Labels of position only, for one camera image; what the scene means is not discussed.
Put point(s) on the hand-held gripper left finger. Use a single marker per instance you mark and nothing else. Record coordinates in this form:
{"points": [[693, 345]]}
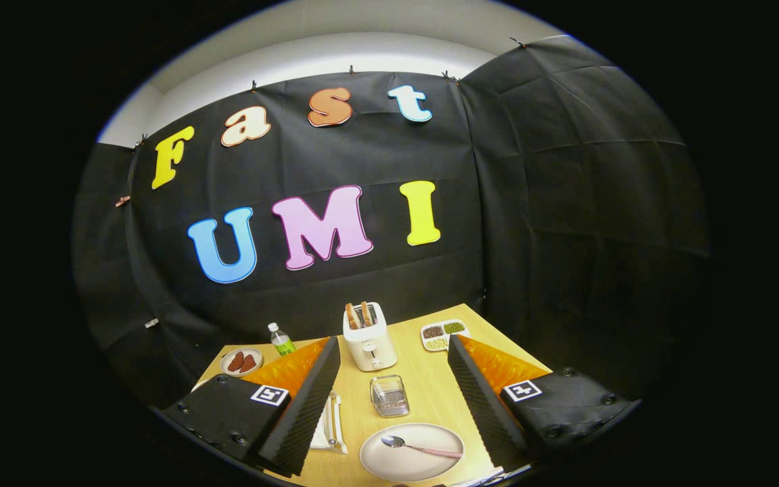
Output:
{"points": [[301, 419]]}

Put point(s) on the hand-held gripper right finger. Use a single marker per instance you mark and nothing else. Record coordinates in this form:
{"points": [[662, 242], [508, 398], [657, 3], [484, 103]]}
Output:
{"points": [[481, 412]]}

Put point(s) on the grey round plate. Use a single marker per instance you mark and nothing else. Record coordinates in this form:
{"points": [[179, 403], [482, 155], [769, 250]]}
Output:
{"points": [[423, 467]]}

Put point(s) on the small grey dish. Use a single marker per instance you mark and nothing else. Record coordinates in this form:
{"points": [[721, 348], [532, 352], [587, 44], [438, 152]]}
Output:
{"points": [[257, 357]]}

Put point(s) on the white divided dish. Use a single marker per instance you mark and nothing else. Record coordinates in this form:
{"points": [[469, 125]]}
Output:
{"points": [[467, 333]]}

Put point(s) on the white drip tray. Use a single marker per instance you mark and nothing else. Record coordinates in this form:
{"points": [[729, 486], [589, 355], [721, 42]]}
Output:
{"points": [[322, 433]]}

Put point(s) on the green label drink bottle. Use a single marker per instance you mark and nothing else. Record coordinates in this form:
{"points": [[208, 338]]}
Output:
{"points": [[285, 346]]}

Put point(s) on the red meat piece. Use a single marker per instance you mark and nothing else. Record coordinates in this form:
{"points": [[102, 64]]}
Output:
{"points": [[249, 364], [235, 361]]}

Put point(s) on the pile of yellow soybeans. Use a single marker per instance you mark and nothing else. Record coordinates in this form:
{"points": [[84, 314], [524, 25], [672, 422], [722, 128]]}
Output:
{"points": [[436, 343]]}

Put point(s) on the pile of green beans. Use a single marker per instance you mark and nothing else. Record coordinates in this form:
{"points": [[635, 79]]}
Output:
{"points": [[454, 327]]}

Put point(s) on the pile of dark red beans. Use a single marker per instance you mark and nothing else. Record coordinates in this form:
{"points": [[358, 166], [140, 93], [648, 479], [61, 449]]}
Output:
{"points": [[433, 332]]}

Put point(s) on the white toaster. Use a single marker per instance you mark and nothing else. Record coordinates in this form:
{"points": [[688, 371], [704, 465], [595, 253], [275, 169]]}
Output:
{"points": [[370, 348]]}

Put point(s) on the toasted bread slice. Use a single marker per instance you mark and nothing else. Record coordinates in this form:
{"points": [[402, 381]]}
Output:
{"points": [[352, 316], [366, 314]]}

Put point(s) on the copper cloth clip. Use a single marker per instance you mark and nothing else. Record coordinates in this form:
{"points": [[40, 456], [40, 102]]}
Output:
{"points": [[123, 201]]}

